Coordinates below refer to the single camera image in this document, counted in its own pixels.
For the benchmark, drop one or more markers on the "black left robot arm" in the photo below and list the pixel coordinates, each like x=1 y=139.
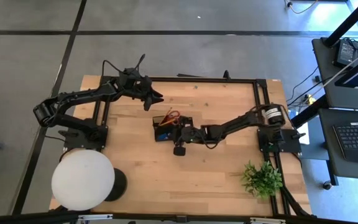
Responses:
x=73 y=95

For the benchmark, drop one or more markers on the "black laptop cart shelf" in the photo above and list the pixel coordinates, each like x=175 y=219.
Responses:
x=353 y=171

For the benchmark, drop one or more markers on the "white paper sheet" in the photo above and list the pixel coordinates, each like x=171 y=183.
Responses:
x=304 y=137

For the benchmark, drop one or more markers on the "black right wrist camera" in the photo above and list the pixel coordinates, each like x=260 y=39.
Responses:
x=179 y=151

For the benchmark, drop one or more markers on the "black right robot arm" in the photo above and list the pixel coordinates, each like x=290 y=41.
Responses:
x=235 y=124

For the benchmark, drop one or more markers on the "green artificial plant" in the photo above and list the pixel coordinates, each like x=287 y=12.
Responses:
x=263 y=182

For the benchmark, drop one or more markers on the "black round lamp base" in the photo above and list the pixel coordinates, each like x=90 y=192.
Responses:
x=120 y=185

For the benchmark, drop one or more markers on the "black monitor cart shelf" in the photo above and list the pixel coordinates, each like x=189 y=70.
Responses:
x=328 y=81

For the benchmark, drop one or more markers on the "silver metal bracket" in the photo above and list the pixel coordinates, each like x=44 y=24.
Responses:
x=267 y=221
x=95 y=217

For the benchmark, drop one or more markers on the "yellow power plug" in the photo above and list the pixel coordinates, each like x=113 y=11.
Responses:
x=310 y=100

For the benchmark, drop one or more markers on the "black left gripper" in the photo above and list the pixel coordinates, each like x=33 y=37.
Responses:
x=134 y=85

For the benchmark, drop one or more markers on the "black cart pole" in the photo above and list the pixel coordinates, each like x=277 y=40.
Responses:
x=350 y=22

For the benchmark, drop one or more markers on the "black mesh desk organizer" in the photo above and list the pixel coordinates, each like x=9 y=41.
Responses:
x=158 y=129

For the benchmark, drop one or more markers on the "black laptop keyboard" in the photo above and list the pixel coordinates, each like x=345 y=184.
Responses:
x=357 y=137

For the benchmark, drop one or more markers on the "black caster wheel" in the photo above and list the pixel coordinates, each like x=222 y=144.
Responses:
x=327 y=185

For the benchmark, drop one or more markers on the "black power adapter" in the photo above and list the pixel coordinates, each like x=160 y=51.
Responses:
x=345 y=51

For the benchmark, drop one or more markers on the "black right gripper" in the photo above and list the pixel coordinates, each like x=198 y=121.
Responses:
x=188 y=133

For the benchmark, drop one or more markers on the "black aluminium table frame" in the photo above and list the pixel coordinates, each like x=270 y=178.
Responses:
x=197 y=79

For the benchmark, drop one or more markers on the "black camera mount beam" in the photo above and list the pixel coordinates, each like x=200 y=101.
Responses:
x=42 y=217

